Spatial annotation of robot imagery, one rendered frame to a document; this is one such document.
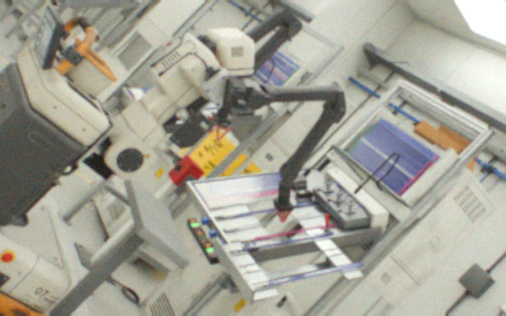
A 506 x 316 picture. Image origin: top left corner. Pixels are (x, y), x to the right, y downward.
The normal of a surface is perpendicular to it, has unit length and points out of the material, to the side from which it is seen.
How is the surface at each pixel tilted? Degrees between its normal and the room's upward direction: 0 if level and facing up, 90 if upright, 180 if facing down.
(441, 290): 90
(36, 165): 90
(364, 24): 90
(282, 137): 90
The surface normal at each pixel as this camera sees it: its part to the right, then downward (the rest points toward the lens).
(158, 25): 0.44, 0.42
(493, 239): -0.56, -0.56
